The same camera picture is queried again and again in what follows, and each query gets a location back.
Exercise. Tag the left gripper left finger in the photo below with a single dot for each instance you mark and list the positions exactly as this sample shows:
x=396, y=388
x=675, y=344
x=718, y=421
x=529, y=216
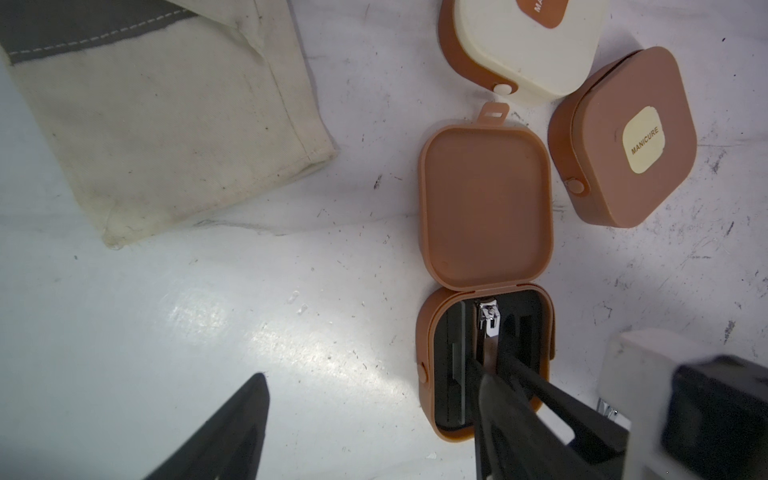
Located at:
x=229, y=444

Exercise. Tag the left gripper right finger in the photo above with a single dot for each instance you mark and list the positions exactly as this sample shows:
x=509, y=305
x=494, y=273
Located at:
x=512, y=443

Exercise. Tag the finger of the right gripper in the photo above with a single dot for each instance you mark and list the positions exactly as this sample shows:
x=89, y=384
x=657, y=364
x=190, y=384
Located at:
x=597, y=437

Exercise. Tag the large brown nail clipper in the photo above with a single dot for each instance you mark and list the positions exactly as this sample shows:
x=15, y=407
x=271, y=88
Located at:
x=486, y=343

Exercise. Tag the brown case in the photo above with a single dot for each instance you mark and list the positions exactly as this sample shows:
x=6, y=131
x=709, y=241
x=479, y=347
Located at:
x=486, y=230
x=625, y=140

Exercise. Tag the cream nail clipper case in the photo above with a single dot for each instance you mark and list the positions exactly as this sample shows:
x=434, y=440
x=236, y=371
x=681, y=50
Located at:
x=528, y=51

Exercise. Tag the small brown clipper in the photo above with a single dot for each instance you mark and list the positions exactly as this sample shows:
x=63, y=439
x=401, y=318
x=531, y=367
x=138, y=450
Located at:
x=606, y=410

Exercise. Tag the green beige glove on table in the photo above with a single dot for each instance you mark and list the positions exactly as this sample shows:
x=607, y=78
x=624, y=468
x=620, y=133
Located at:
x=161, y=111

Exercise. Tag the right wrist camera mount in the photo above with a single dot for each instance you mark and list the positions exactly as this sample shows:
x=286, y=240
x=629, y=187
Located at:
x=694, y=412

